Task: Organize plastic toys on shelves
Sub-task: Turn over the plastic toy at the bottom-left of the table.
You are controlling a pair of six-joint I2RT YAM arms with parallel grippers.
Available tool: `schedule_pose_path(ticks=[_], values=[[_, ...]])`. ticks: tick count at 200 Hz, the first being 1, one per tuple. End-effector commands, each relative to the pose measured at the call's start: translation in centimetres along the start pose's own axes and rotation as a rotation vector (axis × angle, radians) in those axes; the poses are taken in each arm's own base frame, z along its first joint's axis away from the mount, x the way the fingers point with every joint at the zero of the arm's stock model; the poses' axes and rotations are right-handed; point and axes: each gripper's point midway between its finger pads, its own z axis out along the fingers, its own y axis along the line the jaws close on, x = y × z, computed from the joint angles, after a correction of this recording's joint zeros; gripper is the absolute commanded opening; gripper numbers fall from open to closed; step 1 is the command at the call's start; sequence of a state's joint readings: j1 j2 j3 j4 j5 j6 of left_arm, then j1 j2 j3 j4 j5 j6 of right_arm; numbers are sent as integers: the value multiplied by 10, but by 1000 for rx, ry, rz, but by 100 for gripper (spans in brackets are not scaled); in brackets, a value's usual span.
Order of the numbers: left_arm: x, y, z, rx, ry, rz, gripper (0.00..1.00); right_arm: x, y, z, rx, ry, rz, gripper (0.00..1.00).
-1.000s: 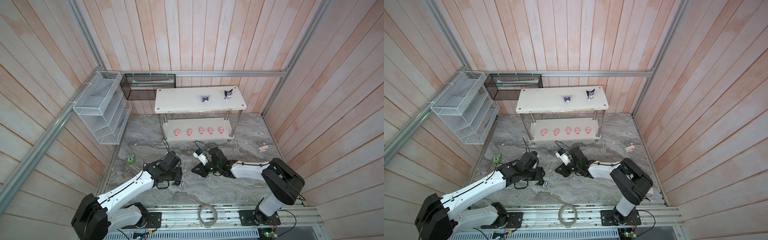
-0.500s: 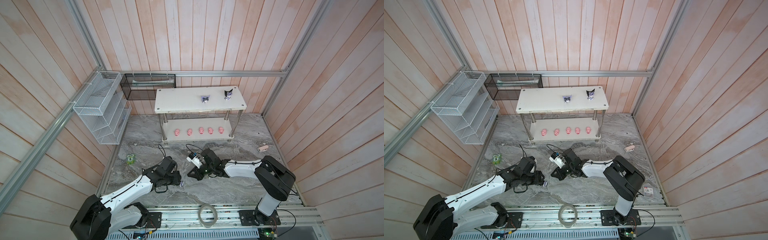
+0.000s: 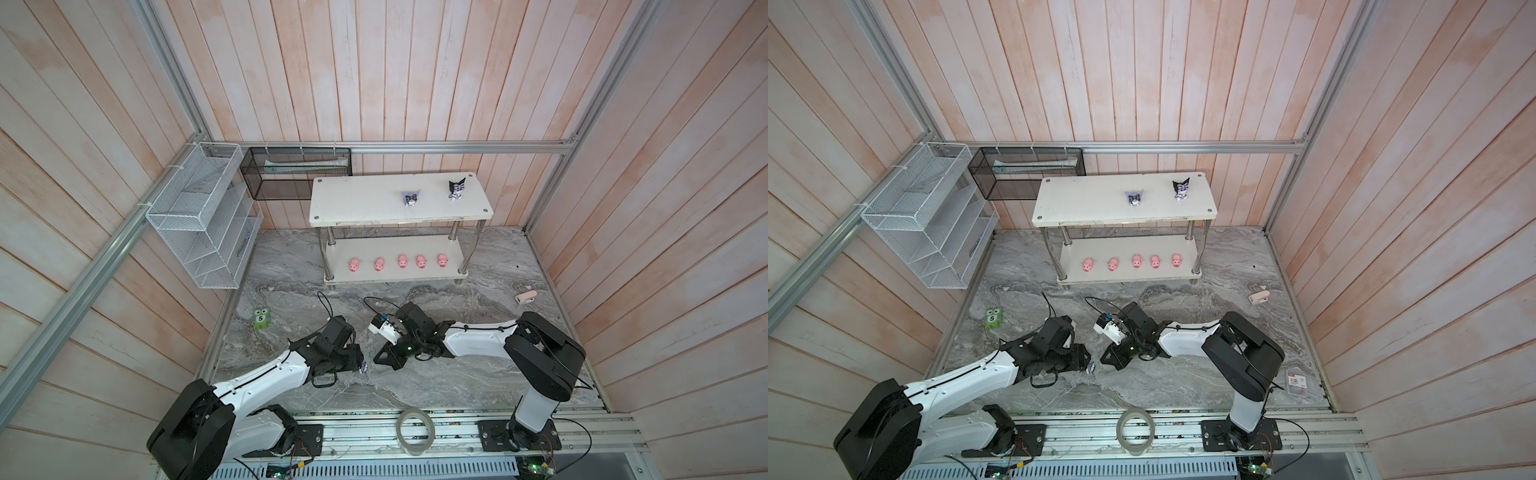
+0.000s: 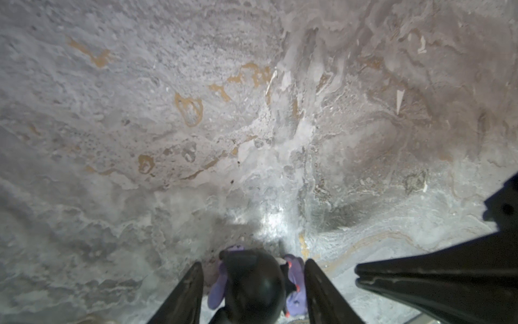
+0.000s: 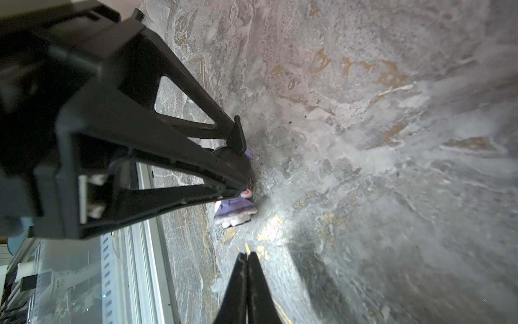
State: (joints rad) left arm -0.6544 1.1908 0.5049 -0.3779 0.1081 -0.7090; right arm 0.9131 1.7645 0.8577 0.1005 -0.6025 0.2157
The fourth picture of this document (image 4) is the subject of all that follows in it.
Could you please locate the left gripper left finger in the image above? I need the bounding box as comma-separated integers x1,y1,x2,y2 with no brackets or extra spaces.
147,261,204,324

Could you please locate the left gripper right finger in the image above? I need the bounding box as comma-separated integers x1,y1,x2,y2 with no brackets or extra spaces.
304,259,364,324

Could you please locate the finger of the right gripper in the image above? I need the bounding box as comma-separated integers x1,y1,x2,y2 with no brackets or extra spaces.
355,175,517,323

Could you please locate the black purple figure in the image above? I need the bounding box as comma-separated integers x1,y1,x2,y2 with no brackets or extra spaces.
207,245,308,323

